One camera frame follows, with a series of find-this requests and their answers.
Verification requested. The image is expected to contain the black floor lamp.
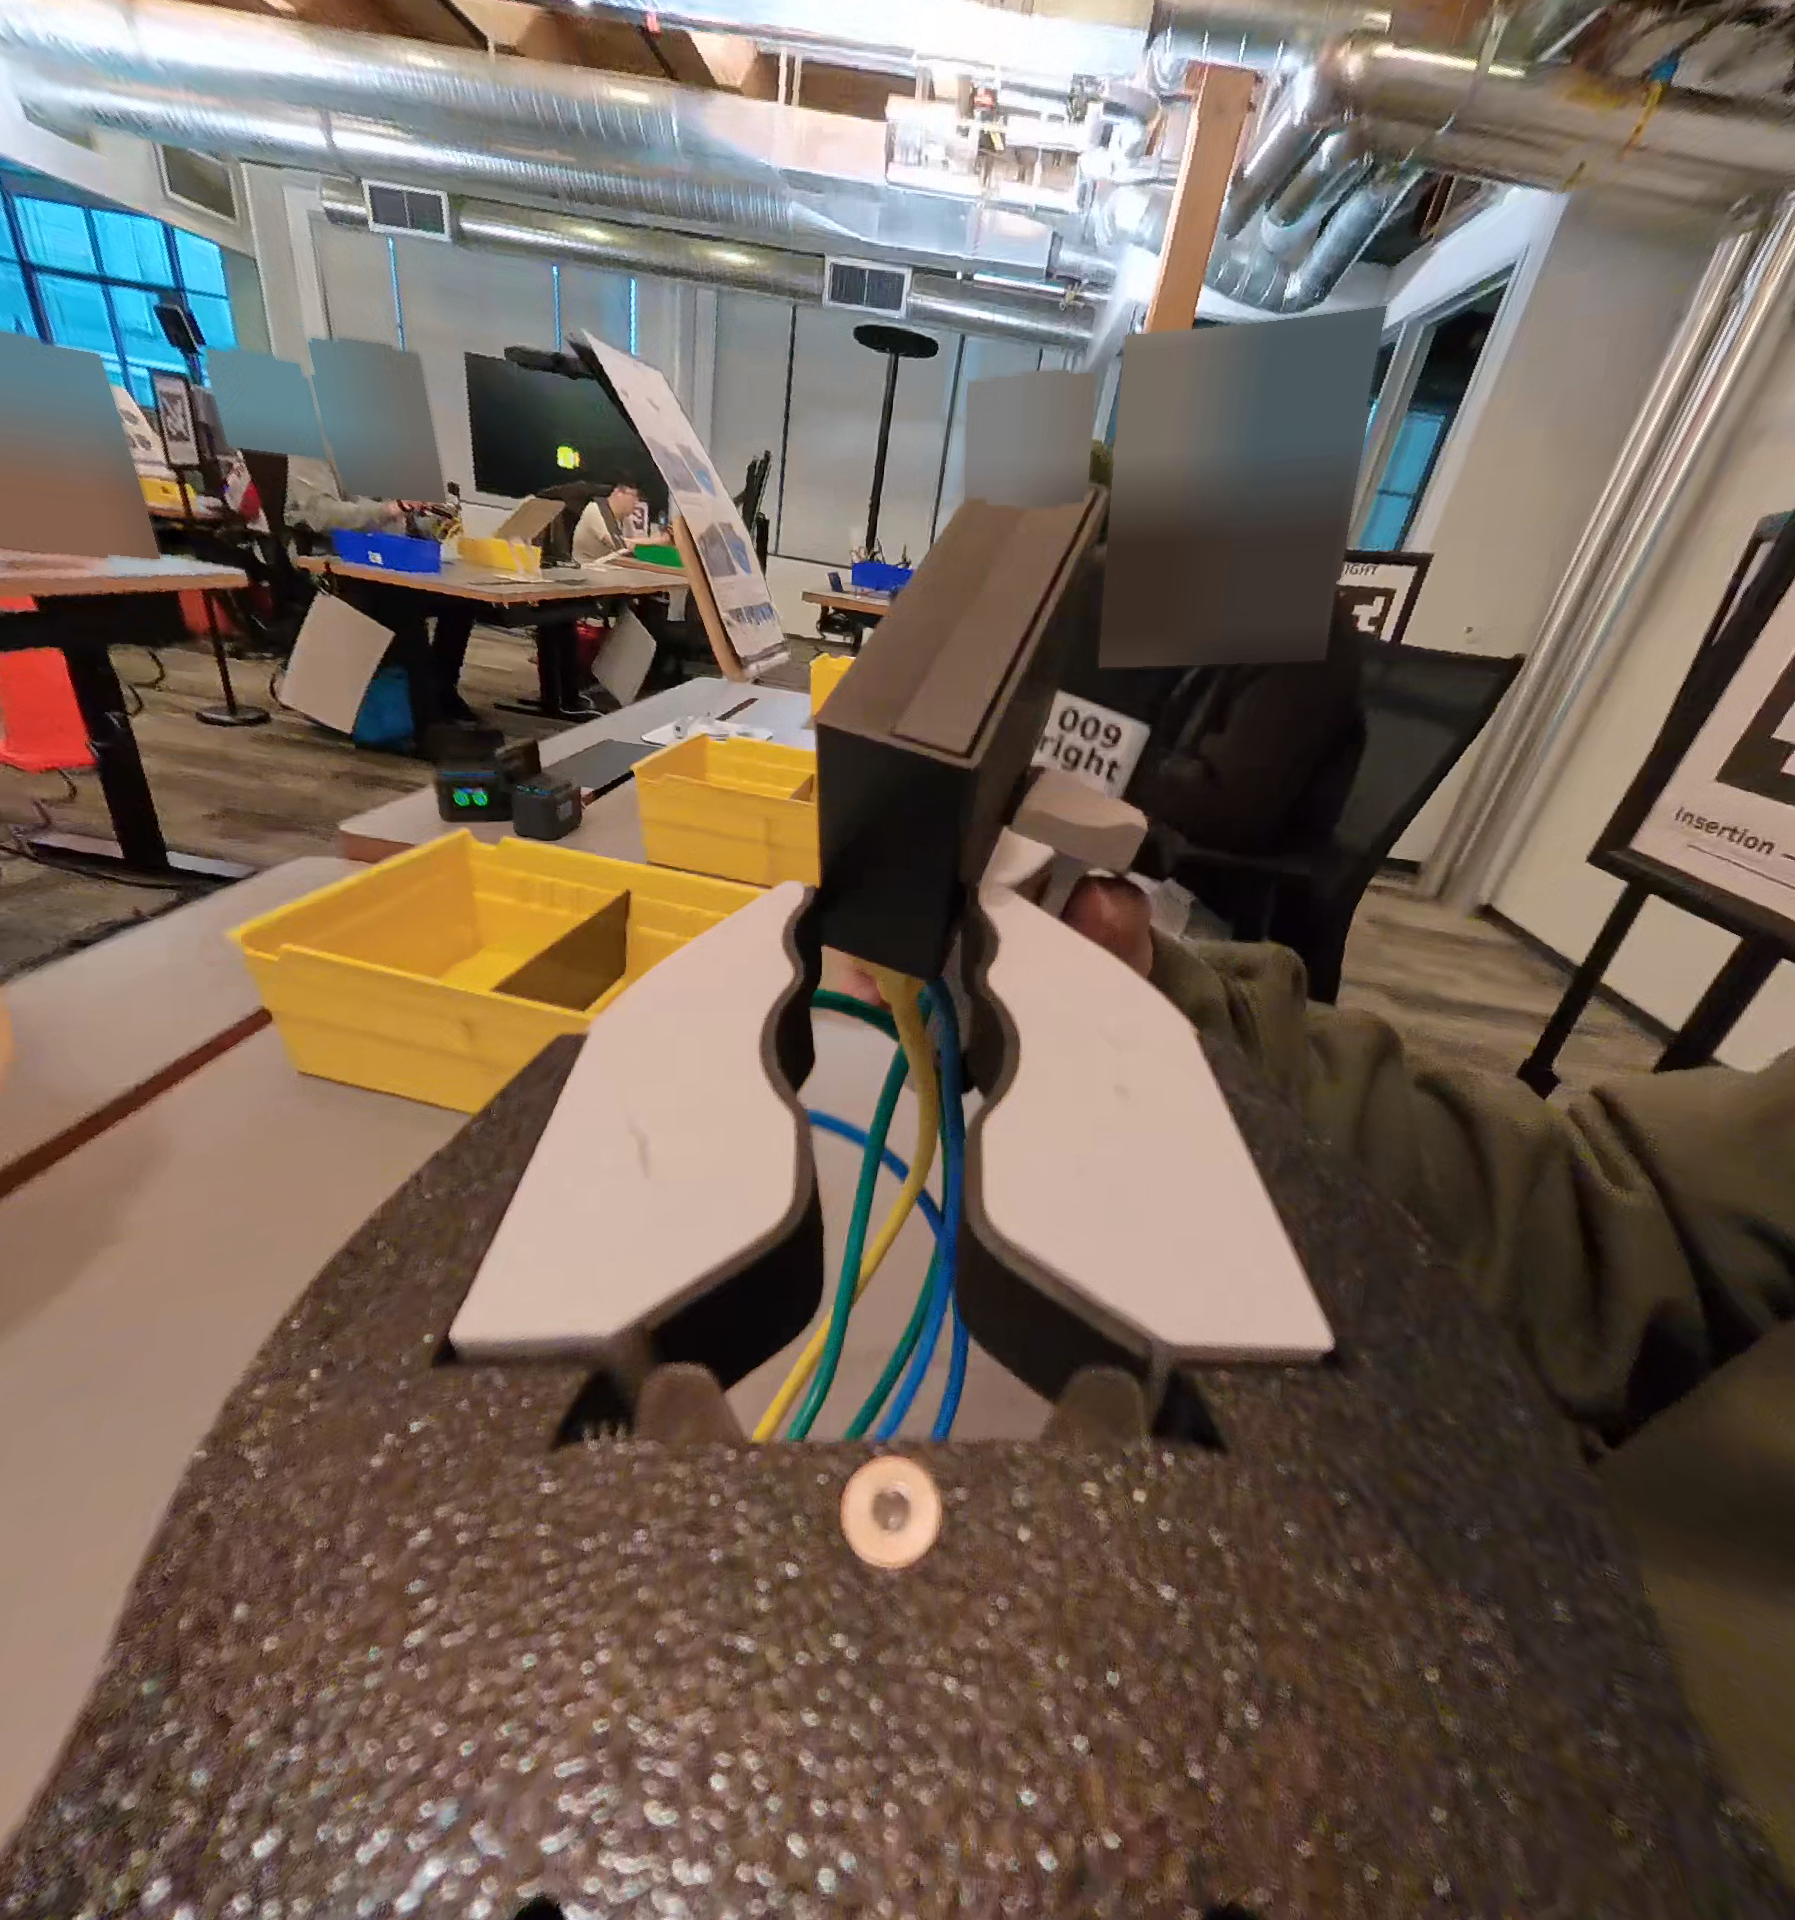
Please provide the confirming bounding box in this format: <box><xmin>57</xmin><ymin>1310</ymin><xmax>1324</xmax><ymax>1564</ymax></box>
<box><xmin>852</xmin><ymin>325</ymin><xmax>940</xmax><ymax>561</ymax></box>

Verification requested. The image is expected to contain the large framed marker sign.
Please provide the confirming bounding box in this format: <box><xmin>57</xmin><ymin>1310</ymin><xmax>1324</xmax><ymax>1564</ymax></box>
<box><xmin>1519</xmin><ymin>438</ymin><xmax>1795</xmax><ymax>1097</ymax></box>

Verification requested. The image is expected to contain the yellow plastic bin with divider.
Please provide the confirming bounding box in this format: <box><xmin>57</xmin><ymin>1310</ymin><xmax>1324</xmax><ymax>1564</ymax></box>
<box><xmin>229</xmin><ymin>829</ymin><xmax>779</xmax><ymax>1116</ymax></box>

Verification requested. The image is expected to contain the wooden desk with black legs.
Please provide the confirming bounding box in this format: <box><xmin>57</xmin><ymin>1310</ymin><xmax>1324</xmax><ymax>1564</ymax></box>
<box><xmin>0</xmin><ymin>546</ymin><xmax>253</xmax><ymax>880</ymax></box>

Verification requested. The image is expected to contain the long wooden work table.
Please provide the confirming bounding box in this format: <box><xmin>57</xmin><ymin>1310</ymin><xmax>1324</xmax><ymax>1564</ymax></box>
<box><xmin>297</xmin><ymin>546</ymin><xmax>691</xmax><ymax>721</ymax></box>

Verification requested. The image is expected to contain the black monitor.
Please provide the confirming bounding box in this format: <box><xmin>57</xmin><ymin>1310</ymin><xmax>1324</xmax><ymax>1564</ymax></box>
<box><xmin>465</xmin><ymin>352</ymin><xmax>673</xmax><ymax>505</ymax></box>

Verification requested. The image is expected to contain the person's right hand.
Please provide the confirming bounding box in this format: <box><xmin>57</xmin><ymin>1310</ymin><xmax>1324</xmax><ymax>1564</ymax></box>
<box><xmin>1060</xmin><ymin>873</ymin><xmax>1158</xmax><ymax>976</ymax></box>

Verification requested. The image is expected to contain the green ethernet cable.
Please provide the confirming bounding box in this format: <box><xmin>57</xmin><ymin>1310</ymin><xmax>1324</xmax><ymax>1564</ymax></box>
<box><xmin>790</xmin><ymin>988</ymin><xmax>947</xmax><ymax>1445</ymax></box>

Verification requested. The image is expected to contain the black device with green lights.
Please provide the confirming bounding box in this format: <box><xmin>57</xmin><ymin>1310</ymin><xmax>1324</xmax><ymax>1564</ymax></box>
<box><xmin>434</xmin><ymin>730</ymin><xmax>519</xmax><ymax>824</ymax></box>

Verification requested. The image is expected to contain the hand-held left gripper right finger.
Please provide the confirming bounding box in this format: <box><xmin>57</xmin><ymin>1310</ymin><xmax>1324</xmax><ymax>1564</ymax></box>
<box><xmin>958</xmin><ymin>885</ymin><xmax>1341</xmax><ymax>1390</ymax></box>

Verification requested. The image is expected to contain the blue ethernet cable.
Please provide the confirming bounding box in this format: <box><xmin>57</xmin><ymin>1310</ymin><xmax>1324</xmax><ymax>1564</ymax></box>
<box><xmin>804</xmin><ymin>978</ymin><xmax>970</xmax><ymax>1445</ymax></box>

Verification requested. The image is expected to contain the yellow ethernet cable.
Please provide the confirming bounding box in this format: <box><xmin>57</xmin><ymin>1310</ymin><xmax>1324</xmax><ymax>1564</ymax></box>
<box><xmin>750</xmin><ymin>967</ymin><xmax>942</xmax><ymax>1445</ymax></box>

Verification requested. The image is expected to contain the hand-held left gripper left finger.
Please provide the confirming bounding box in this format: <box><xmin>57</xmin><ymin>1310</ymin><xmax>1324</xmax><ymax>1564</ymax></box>
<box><xmin>447</xmin><ymin>882</ymin><xmax>827</xmax><ymax>1370</ymax></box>

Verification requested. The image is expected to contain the black network switch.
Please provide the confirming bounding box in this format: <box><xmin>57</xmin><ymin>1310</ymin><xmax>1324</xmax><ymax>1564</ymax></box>
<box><xmin>814</xmin><ymin>487</ymin><xmax>1109</xmax><ymax>976</ymax></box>

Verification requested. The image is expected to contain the grey panel board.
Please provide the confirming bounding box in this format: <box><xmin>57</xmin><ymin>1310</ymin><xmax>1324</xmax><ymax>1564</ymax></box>
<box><xmin>283</xmin><ymin>594</ymin><xmax>397</xmax><ymax>738</ymax></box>

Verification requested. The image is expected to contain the orange traffic cone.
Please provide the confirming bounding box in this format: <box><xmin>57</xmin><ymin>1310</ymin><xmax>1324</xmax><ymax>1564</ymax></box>
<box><xmin>0</xmin><ymin>601</ymin><xmax>95</xmax><ymax>774</ymax></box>

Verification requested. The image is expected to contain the wooden instruction clipboard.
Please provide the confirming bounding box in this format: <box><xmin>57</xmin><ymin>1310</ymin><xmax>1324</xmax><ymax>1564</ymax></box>
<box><xmin>582</xmin><ymin>333</ymin><xmax>790</xmax><ymax>670</ymax></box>

